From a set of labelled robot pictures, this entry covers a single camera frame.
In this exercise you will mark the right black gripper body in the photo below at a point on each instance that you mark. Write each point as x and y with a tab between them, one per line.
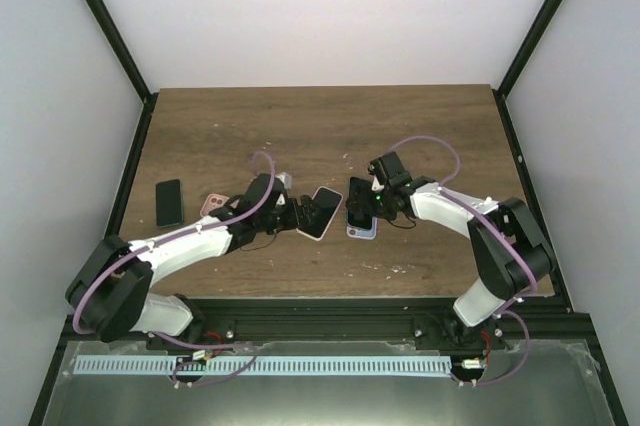
383	210

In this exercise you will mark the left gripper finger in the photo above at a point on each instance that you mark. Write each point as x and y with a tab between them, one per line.
315	220
307	203

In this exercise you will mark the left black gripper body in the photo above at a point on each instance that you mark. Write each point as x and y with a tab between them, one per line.
293	220

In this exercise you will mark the black phone silver edge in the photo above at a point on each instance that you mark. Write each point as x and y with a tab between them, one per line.
320	212

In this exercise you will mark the black phone green edge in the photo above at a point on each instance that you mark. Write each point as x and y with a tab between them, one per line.
359	184

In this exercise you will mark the beige phone case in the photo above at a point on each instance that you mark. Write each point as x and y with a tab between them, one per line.
320	213

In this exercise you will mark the purple phone case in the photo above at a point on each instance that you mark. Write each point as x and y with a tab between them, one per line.
361	231

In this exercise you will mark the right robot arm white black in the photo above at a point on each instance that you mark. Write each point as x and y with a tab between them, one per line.
511	252

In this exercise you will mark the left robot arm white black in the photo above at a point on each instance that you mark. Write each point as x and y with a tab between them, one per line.
111	295

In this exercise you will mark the pink phone case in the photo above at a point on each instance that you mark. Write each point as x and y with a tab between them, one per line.
213	201

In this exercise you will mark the black phone teal edge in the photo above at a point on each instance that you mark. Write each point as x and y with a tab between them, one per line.
169	203

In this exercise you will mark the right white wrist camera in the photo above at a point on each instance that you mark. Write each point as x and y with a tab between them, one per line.
376	185

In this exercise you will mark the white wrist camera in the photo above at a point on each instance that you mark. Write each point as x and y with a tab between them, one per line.
376	185
282	186

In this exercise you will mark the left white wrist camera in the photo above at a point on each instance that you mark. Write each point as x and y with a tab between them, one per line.
282	186

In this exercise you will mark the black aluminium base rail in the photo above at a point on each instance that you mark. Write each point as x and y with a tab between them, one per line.
429	323

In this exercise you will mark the light blue slotted cable duct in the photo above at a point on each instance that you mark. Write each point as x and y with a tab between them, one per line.
395	366

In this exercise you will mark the right black frame post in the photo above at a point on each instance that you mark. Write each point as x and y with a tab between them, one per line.
529	44

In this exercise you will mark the black frame post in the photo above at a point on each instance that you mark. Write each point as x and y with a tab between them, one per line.
119	47
529	44

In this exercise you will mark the left black frame post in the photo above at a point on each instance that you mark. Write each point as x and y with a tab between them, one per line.
119	47

